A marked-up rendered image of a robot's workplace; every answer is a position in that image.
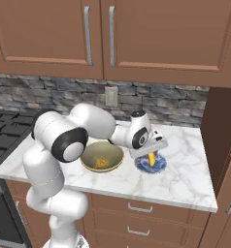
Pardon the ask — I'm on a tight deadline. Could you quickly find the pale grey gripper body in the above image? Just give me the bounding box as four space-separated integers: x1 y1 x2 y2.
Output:
129 139 169 159

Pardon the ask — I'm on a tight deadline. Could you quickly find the silver base cupboard handle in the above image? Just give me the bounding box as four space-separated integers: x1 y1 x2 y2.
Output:
15 201 28 227

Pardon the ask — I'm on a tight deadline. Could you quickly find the blue patterned small plate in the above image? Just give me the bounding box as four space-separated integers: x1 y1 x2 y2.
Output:
134 152 168 174

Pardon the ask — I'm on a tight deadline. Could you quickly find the grey wall socket plate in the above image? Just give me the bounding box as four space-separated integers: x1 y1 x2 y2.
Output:
105 85 119 108

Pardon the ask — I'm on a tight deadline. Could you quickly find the brown base cupboard door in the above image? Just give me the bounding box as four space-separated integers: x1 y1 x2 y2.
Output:
5 179 57 248

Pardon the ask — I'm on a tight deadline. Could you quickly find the silver drawer handle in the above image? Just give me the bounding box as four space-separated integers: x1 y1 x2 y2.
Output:
127 201 153 214
126 226 151 237

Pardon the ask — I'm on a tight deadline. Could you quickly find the yellow banana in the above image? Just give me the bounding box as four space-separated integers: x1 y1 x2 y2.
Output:
148 152 156 168

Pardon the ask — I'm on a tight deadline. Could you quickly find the olive green bowl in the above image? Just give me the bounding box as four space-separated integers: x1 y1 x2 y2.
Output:
80 140 125 173

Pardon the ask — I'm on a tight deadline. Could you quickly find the brown drawer front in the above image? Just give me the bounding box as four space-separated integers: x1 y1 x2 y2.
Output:
84 217 199 248
86 192 211 230

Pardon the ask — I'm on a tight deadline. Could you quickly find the black oven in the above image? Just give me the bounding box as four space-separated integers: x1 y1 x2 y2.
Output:
0 176 28 248

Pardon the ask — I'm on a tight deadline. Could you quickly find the silver cupboard door handle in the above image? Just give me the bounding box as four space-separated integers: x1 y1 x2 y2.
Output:
83 5 94 67
108 5 116 68

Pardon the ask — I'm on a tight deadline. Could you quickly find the brown tall cupboard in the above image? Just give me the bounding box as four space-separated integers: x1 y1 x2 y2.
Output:
198 69 231 248

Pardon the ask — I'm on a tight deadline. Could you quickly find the black hob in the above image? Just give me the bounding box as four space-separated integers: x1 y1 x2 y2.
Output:
0 110 38 172

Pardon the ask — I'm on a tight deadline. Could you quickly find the orange shrimp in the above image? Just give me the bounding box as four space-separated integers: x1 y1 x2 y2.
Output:
94 158 108 170

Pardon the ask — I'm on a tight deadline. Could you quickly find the brown wall cupboard door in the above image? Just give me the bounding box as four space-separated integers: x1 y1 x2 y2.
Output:
100 0 231 89
0 0 104 80

